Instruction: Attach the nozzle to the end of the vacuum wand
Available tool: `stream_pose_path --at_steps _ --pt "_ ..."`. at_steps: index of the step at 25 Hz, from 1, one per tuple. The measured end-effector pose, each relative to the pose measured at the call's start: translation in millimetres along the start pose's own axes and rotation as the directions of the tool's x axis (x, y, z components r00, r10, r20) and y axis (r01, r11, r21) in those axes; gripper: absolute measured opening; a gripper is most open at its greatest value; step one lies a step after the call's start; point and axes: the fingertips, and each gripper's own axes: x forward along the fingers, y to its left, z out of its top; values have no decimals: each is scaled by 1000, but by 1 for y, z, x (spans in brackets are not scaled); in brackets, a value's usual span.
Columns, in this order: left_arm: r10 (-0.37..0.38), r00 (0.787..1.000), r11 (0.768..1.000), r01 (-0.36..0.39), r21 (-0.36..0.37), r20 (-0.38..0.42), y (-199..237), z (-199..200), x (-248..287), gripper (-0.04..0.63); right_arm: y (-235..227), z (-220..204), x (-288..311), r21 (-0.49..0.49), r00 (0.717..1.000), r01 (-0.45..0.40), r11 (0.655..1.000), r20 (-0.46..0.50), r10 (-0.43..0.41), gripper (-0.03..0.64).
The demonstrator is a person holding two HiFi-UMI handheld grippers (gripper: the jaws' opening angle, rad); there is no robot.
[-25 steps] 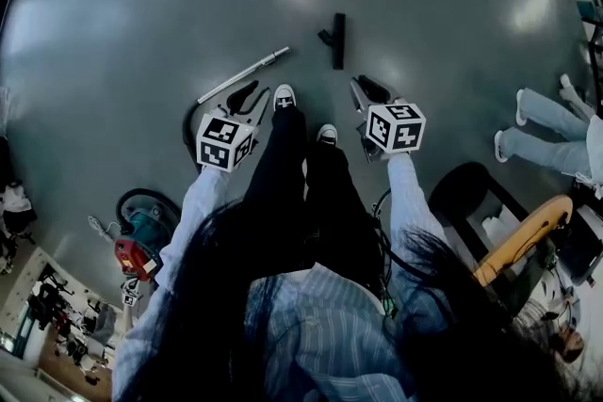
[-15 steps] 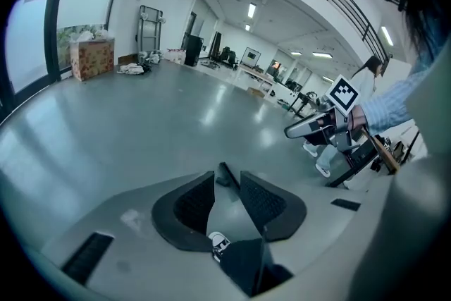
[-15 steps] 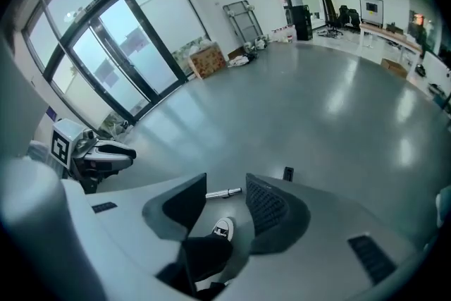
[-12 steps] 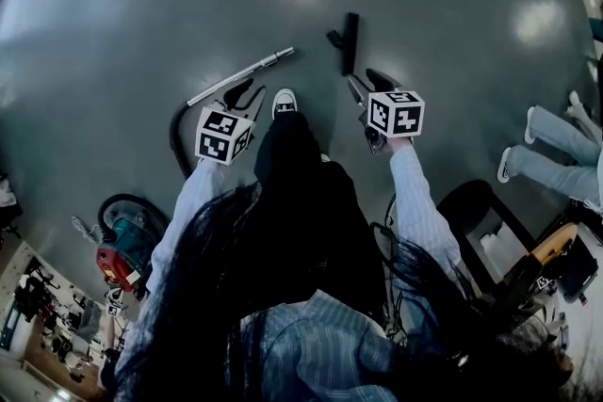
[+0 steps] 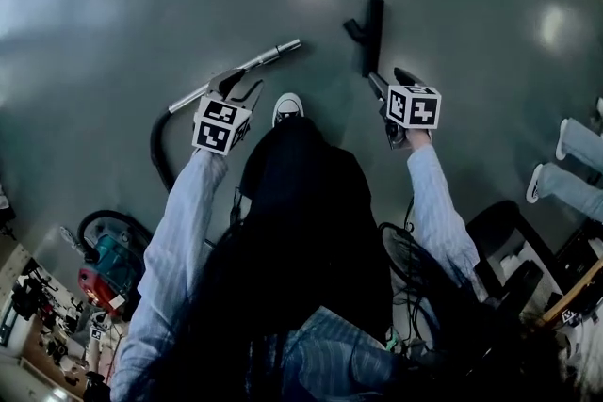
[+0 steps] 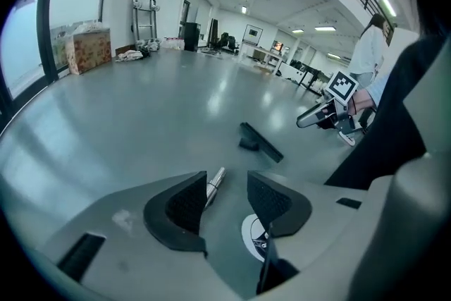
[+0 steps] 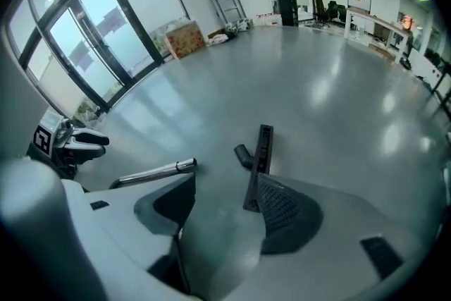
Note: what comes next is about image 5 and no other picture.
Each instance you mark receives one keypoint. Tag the person's left forearm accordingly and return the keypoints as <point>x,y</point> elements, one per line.
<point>188,202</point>

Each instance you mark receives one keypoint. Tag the person's black trousers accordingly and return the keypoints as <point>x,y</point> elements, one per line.
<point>306,202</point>

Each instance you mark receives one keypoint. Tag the person's striped blue shirt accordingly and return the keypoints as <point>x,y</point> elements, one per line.
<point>339,358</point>

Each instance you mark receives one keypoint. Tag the yellow wooden table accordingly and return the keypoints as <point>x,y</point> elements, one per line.
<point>579,287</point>

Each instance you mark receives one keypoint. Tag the person's right forearm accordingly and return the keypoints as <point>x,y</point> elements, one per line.
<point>433,202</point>

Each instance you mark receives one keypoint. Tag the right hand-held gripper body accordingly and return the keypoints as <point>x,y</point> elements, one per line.
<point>414,108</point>

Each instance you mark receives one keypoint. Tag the black vacuum floor nozzle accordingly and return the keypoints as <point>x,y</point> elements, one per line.
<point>372,37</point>

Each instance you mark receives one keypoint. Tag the black chair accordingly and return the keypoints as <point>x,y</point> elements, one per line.
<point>513,249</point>

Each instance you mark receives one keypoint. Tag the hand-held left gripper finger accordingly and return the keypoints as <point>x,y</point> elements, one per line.
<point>226,80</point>
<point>252,98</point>

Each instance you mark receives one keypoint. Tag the cluttered workbench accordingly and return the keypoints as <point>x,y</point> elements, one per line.
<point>42,325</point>

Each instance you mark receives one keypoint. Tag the black white patterned block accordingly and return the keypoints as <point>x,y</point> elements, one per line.
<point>96,334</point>
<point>572,316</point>

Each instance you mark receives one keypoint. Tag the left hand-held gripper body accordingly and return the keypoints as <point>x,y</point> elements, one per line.
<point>216,127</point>

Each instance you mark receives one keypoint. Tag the person's white shoe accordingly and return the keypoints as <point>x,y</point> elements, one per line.
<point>287,106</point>

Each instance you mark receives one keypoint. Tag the silver vacuum wand with hose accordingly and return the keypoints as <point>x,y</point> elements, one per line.
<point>268,55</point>

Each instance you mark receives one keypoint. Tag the red teal vacuum cleaner body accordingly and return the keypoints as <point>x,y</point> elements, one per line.
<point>110,259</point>

